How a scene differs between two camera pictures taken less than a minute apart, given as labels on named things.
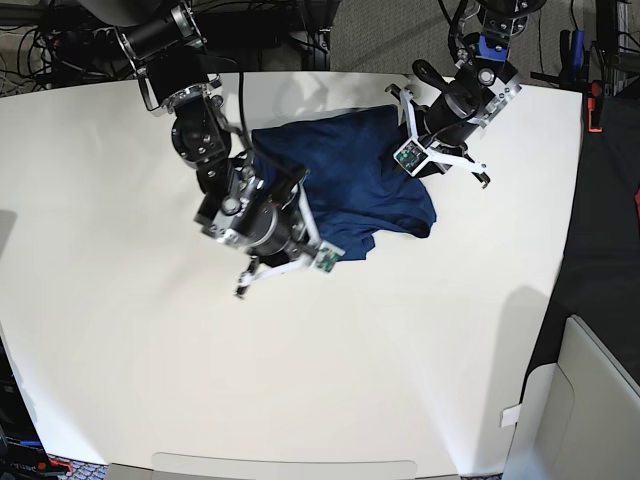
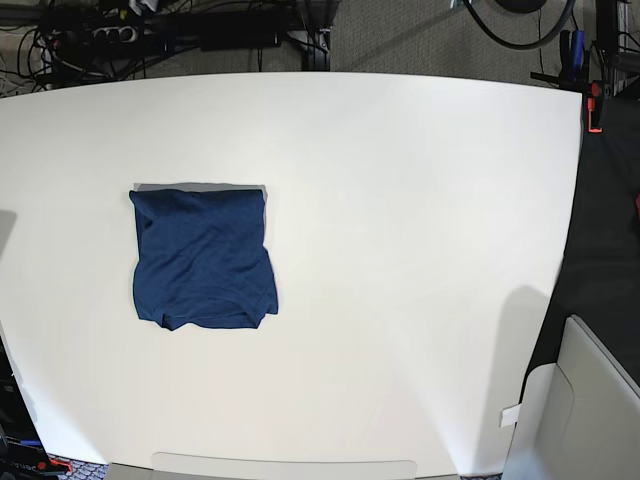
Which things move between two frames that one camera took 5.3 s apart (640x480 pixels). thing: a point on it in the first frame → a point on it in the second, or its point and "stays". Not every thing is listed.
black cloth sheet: x=600 y=281 stays
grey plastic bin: x=578 y=417 stays
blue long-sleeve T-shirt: x=355 y=186 → x=201 y=260
